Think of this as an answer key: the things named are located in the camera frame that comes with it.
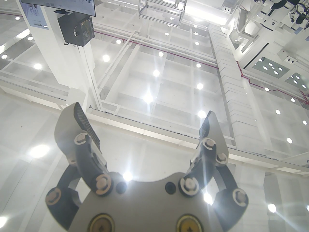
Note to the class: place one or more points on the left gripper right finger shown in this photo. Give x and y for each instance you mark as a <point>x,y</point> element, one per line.
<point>210,155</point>

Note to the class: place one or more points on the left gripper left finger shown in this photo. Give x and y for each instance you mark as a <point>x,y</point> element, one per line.
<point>84,160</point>

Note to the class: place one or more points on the black box under screen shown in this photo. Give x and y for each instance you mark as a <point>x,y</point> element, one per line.
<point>74,31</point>

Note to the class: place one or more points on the aluminium frame rack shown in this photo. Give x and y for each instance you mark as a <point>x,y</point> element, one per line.
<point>161,8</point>

